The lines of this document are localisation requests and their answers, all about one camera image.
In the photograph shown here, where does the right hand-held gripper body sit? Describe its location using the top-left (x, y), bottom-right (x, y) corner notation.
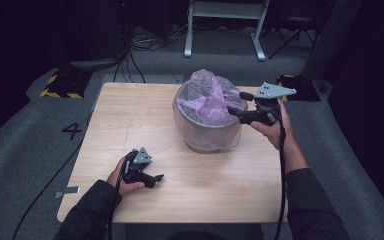
top-left (239, 82), bottom-right (297, 127)

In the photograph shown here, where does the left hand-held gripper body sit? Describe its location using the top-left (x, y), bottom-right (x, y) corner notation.
top-left (123, 147), bottom-right (154, 185)

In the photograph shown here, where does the pink plastic bag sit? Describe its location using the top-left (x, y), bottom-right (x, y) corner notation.
top-left (172, 68), bottom-right (249, 154)

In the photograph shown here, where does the green plastic bucket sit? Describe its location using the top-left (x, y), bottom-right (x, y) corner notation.
top-left (174, 79), bottom-right (243, 154)

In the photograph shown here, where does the person's right hand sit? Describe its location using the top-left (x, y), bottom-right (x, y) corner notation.
top-left (250, 99), bottom-right (294, 151)

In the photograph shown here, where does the person's left hand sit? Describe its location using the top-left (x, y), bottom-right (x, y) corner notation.
top-left (106, 157), bottom-right (145, 198)

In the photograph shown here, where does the black yellow striped base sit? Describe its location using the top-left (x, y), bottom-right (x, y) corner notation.
top-left (39, 68), bottom-right (93, 99)
top-left (276, 74), bottom-right (322, 103)

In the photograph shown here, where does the person's lap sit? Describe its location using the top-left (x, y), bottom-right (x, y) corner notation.
top-left (126, 223), bottom-right (264, 240)

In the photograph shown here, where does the grey tape strip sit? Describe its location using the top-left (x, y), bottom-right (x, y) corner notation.
top-left (54, 185), bottom-right (81, 199)

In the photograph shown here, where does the black tripod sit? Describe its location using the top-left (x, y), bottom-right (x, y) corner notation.
top-left (268, 13), bottom-right (318, 60)

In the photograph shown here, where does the grey slanted pole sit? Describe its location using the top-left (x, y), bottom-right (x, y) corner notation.
top-left (301, 0), bottom-right (364, 81)

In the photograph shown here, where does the black equipment stand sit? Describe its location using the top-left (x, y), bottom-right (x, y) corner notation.
top-left (56, 0), bottom-right (128, 73)

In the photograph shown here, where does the left hand-held gripper cable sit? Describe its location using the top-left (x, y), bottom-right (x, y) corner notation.
top-left (107, 159), bottom-right (129, 240)

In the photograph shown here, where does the hand-held gripper cable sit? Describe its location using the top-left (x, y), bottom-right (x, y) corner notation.
top-left (107, 159), bottom-right (129, 240)
top-left (273, 109), bottom-right (288, 240)

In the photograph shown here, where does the right hand-held gripper cable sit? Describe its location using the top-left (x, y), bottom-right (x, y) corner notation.
top-left (273, 109), bottom-right (288, 240)

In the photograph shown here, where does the white metal stand frame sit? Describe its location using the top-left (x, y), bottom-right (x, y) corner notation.
top-left (183, 0), bottom-right (270, 62)

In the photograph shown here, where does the long black floor cable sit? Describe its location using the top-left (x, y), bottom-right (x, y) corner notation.
top-left (11, 109), bottom-right (94, 240)

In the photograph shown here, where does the tangle of black cables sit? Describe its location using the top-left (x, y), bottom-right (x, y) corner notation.
top-left (113, 23), bottom-right (188, 84)

